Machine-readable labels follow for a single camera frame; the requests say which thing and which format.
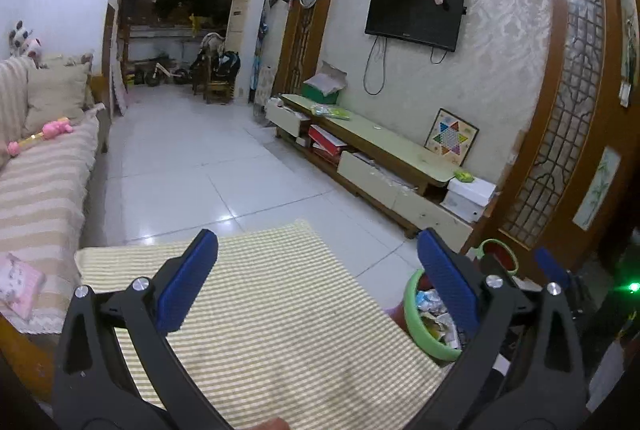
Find black television cable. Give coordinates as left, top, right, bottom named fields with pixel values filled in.
left=363, top=35, right=387, bottom=96

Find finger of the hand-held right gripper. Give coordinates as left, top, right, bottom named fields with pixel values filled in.
left=481, top=255, right=516, bottom=282
left=532, top=247, right=573, bottom=289

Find yellow checked tablecloth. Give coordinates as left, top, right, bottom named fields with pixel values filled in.
left=75, top=219, right=451, bottom=430

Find leaning foam mats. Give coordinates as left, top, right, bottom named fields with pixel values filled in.
left=112, top=60, right=131, bottom=116

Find small red bin green rim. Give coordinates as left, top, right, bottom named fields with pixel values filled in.
left=472, top=238, right=519, bottom=278

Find red flat box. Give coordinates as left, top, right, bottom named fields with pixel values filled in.
left=307, top=125, right=346, bottom=156

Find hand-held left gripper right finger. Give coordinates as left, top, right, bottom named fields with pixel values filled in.
left=417, top=227, right=588, bottom=430

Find white shoe box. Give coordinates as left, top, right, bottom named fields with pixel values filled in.
left=440, top=176, right=497, bottom=223

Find black white plush toy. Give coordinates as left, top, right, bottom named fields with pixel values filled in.
left=7, top=21, right=33, bottom=56

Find open green cardboard box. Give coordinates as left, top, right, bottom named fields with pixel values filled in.
left=301, top=61, right=347, bottom=105

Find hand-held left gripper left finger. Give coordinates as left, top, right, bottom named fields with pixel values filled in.
left=52, top=229, right=226, bottom=430

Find large red basin green rim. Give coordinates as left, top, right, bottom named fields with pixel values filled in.
left=402, top=267, right=468, bottom=363

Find wooden lattice screen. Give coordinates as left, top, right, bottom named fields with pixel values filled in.
left=497, top=0, right=608, bottom=251

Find pink tissue pack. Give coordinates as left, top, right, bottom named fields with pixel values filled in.
left=0, top=252, right=46, bottom=322

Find bamboo wall picture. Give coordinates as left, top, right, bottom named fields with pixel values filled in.
left=572, top=147, right=621, bottom=231

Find beige pillow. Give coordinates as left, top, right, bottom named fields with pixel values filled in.
left=22, top=62, right=93, bottom=123

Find hanging wall scroll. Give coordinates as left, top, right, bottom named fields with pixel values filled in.
left=617, top=0, right=640, bottom=108

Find pink toy stick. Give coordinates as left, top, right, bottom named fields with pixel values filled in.
left=7, top=117, right=75, bottom=156

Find black television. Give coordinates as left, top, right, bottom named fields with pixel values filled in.
left=365, top=0, right=467, bottom=52

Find green flat packets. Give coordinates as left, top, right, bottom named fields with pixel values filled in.
left=311, top=104, right=351, bottom=120

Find green top television cabinet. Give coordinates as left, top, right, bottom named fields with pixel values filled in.
left=265, top=94, right=473, bottom=238

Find star checkers board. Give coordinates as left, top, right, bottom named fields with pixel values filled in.
left=424, top=108, right=479, bottom=167

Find striped sofa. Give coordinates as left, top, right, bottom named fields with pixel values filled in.
left=0, top=55, right=108, bottom=336

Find white standing air conditioner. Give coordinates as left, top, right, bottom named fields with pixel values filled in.
left=227, top=0, right=253, bottom=56

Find white balance bike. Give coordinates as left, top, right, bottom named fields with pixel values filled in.
left=145, top=60, right=191, bottom=87

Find newspaper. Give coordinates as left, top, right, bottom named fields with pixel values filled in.
left=419, top=290, right=463, bottom=350

